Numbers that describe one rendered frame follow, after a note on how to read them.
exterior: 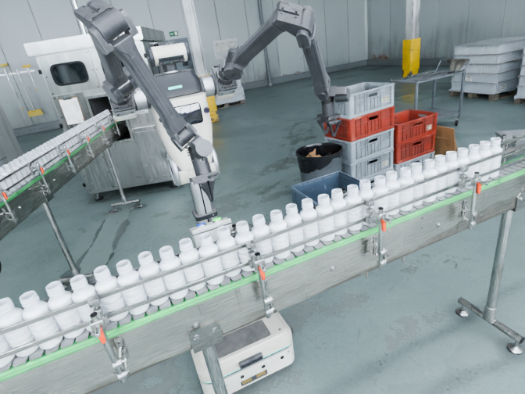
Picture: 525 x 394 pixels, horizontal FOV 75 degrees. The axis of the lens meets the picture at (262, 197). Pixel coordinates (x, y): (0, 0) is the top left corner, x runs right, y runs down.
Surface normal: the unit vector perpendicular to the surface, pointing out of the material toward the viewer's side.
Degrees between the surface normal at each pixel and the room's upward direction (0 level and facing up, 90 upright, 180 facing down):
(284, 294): 90
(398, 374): 0
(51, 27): 90
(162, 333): 90
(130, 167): 90
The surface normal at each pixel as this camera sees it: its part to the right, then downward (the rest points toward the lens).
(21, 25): 0.39, 0.33
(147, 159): 0.10, 0.41
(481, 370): -0.14, -0.90
